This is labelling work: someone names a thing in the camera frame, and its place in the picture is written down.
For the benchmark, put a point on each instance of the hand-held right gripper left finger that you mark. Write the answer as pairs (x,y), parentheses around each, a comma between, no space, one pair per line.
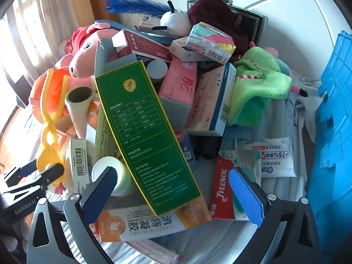
(101,195)

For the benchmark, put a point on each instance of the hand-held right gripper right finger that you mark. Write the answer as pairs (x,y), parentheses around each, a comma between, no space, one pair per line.
(246,198)

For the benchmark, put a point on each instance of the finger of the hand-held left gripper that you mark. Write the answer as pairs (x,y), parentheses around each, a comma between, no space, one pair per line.
(49,173)
(19,170)

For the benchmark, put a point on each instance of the white capped bottle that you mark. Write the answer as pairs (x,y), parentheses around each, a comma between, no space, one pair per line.
(121,176)

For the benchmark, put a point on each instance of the tall green medicine box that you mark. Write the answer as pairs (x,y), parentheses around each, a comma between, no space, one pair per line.
(143,132)

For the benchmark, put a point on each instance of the green and white tissue pack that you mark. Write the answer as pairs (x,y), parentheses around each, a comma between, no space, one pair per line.
(239,211)

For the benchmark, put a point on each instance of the white barcode box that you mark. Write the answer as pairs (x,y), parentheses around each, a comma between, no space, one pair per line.
(79,165)

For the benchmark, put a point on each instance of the yellow plastic tongs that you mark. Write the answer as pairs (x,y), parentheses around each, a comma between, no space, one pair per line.
(51,137)

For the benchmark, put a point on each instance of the orange and white medicine box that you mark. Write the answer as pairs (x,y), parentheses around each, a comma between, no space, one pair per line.
(132,222)

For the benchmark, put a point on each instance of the white wipes packet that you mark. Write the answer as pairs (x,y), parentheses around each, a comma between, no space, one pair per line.
(277,159)

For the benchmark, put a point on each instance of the small white sachet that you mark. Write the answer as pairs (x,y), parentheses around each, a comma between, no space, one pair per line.
(247,143)

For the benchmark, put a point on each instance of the white paper roll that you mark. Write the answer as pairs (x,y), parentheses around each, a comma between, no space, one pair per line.
(78,107)

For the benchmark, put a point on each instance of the orange plush toy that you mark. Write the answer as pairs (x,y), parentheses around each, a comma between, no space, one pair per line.
(38,99)

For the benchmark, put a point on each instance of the pale pink box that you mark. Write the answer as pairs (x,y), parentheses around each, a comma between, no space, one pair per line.
(154,250)

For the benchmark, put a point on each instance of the white box with blue edge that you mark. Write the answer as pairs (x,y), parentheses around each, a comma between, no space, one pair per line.
(210,101)

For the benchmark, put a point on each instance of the blue plastic crate lid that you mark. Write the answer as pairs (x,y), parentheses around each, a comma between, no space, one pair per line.
(334,132)

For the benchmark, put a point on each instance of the pig plush in green dress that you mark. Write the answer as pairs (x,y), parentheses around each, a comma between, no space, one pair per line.
(258,88)

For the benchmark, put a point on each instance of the pink pig plush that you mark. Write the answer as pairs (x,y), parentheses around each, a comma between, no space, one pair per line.
(88,52)

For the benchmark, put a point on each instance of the pink tissue pack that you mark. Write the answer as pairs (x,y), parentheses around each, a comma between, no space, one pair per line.
(180,88)

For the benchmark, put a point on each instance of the grey bottle cap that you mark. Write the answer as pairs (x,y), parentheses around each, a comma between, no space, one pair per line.
(156,69)

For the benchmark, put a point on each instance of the striped curtain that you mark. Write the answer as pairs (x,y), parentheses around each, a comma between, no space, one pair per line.
(35,33)

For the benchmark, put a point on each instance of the red and white medicine box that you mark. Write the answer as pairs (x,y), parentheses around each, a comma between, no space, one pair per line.
(143,46)

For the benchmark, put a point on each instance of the pastel striped tissue pack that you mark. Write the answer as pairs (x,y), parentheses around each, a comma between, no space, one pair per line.
(210,41)

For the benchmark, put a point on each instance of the small white box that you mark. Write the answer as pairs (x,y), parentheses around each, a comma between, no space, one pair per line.
(178,50)

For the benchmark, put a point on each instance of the blue feather duster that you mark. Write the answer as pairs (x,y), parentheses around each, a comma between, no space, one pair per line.
(134,7)

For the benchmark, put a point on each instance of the white plush toy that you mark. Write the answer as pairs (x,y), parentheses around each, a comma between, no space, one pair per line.
(174,22)

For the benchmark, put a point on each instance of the maroon plush toy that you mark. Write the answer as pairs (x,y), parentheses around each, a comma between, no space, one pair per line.
(217,11)

